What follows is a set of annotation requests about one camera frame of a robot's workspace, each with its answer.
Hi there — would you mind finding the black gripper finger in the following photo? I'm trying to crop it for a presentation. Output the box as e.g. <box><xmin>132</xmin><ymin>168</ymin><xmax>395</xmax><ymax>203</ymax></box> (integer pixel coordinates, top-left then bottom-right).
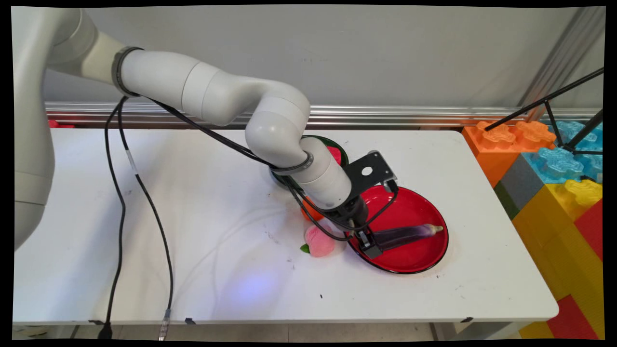
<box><xmin>356</xmin><ymin>227</ymin><xmax>384</xmax><ymax>259</ymax></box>

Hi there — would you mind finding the pink toy peach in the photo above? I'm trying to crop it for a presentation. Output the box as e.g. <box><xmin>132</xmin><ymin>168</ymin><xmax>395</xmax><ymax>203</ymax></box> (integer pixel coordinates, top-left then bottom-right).
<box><xmin>300</xmin><ymin>226</ymin><xmax>336</xmax><ymax>258</ymax></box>

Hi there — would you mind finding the black plain cable strap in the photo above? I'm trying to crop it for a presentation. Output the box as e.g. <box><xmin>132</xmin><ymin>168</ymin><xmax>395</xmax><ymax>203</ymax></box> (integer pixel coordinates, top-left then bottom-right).
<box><xmin>111</xmin><ymin>46</ymin><xmax>145</xmax><ymax>98</ymax></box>

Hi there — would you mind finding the dark green plate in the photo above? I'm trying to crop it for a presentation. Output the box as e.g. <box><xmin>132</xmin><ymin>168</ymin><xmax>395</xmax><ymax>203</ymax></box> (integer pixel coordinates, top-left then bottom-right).
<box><xmin>270</xmin><ymin>135</ymin><xmax>349</xmax><ymax>188</ymax></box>

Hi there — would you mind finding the black labelled cable strap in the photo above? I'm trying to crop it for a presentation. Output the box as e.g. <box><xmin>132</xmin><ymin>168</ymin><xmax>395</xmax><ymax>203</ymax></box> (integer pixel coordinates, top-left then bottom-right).
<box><xmin>270</xmin><ymin>151</ymin><xmax>315</xmax><ymax>175</ymax></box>

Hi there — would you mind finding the orange toy fruit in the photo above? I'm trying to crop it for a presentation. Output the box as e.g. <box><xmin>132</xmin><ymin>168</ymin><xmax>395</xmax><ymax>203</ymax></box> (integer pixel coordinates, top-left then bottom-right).
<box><xmin>301</xmin><ymin>195</ymin><xmax>324</xmax><ymax>222</ymax></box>

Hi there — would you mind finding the red giant building block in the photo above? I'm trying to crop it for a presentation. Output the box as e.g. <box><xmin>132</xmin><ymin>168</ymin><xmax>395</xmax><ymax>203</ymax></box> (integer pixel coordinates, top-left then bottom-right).
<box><xmin>574</xmin><ymin>200</ymin><xmax>604</xmax><ymax>263</ymax></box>
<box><xmin>546</xmin><ymin>295</ymin><xmax>598</xmax><ymax>340</ymax></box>

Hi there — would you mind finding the black tripod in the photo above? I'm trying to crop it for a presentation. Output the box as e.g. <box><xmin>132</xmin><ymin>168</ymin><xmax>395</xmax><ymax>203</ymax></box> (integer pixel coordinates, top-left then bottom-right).
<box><xmin>484</xmin><ymin>68</ymin><xmax>604</xmax><ymax>156</ymax></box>

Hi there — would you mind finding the aluminium rail along wall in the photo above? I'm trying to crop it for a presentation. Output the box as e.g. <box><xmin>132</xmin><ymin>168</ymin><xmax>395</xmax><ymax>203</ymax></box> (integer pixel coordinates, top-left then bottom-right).
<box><xmin>45</xmin><ymin>101</ymin><xmax>603</xmax><ymax>130</ymax></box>

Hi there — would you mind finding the blue giant building block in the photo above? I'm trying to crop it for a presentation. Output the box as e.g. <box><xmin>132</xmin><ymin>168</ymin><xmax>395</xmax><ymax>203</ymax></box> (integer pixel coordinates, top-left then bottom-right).
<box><xmin>522</xmin><ymin>120</ymin><xmax>604</xmax><ymax>185</ymax></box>

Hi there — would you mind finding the grey giant building block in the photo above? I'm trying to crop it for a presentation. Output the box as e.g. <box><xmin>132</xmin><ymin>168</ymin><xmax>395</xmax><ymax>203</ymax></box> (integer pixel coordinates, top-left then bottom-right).
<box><xmin>494</xmin><ymin>153</ymin><xmax>548</xmax><ymax>220</ymax></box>

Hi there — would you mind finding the yellow giant building block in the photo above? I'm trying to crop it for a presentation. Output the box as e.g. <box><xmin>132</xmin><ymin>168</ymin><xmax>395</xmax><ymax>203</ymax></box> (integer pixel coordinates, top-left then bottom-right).
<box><xmin>512</xmin><ymin>179</ymin><xmax>604</xmax><ymax>340</ymax></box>

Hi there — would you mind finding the purple toy eggplant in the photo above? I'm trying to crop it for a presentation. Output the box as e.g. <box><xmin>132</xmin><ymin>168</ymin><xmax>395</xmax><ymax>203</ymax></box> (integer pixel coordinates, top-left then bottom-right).
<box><xmin>374</xmin><ymin>223</ymin><xmax>444</xmax><ymax>251</ymax></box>

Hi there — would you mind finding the red plate with black rim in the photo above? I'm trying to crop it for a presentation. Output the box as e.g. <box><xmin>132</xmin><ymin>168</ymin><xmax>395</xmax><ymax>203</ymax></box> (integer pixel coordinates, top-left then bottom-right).
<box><xmin>345</xmin><ymin>186</ymin><xmax>450</xmax><ymax>275</ymax></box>

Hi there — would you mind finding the orange giant building block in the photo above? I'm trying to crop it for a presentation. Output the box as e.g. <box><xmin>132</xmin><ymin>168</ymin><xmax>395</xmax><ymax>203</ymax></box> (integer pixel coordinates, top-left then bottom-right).
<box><xmin>462</xmin><ymin>120</ymin><xmax>557</xmax><ymax>188</ymax></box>

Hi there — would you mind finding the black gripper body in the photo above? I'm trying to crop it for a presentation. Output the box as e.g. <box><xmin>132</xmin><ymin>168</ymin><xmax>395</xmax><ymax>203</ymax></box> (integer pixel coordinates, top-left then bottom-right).
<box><xmin>324</xmin><ymin>195</ymin><xmax>372</xmax><ymax>238</ymax></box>

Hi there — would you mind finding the black cable with silver plug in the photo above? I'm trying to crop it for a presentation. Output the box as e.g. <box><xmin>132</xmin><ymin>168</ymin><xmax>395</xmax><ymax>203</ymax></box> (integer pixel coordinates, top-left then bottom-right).
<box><xmin>116</xmin><ymin>95</ymin><xmax>400</xmax><ymax>340</ymax></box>

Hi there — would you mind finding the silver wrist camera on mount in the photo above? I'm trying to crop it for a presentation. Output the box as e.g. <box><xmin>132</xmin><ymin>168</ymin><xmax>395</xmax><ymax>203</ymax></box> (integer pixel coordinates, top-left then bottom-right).
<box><xmin>343</xmin><ymin>150</ymin><xmax>399</xmax><ymax>199</ymax></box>

